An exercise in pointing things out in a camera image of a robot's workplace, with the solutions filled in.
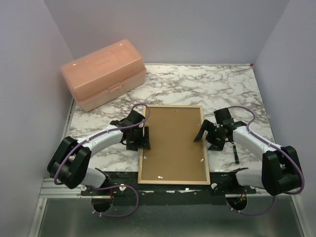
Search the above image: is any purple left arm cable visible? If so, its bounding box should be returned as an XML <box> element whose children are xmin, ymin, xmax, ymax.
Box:
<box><xmin>54</xmin><ymin>103</ymin><xmax>151</xmax><ymax>218</ymax></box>

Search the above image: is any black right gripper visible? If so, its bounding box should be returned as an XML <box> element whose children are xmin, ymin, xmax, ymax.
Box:
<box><xmin>194</xmin><ymin>119</ymin><xmax>226</xmax><ymax>152</ymax></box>

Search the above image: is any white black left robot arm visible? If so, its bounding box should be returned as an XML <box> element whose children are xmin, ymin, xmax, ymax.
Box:
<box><xmin>47</xmin><ymin>110</ymin><xmax>150</xmax><ymax>195</ymax></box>

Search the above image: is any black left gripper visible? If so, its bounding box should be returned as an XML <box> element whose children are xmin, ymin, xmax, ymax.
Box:
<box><xmin>127</xmin><ymin>126</ymin><xmax>150</xmax><ymax>152</ymax></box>

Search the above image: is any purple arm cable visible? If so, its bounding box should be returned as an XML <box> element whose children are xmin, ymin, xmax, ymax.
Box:
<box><xmin>228</xmin><ymin>106</ymin><xmax>306</xmax><ymax>215</ymax></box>
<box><xmin>54</xmin><ymin>103</ymin><xmax>151</xmax><ymax>218</ymax></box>

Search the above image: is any brown backing board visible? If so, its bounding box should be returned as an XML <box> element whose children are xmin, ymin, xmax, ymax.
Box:
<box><xmin>141</xmin><ymin>107</ymin><xmax>207</xmax><ymax>181</ymax></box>

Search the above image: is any green black screwdriver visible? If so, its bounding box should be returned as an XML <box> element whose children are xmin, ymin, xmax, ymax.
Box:
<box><xmin>233</xmin><ymin>145</ymin><xmax>239</xmax><ymax>164</ymax></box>

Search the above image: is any blue wooden picture frame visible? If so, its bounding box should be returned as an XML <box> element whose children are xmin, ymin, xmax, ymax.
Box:
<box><xmin>137</xmin><ymin>105</ymin><xmax>211</xmax><ymax>185</ymax></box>

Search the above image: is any aluminium front rail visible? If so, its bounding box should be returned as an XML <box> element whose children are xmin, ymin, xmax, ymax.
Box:
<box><xmin>39</xmin><ymin>178</ymin><xmax>81</xmax><ymax>198</ymax></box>

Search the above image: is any pink plastic storage box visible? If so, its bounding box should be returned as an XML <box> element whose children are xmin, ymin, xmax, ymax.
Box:
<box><xmin>60</xmin><ymin>39</ymin><xmax>147</xmax><ymax>112</ymax></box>

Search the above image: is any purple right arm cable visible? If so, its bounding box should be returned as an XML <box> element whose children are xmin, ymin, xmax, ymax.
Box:
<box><xmin>228</xmin><ymin>106</ymin><xmax>306</xmax><ymax>215</ymax></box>

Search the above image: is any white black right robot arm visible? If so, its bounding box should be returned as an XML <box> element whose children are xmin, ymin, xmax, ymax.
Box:
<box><xmin>194</xmin><ymin>108</ymin><xmax>305</xmax><ymax>196</ymax></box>

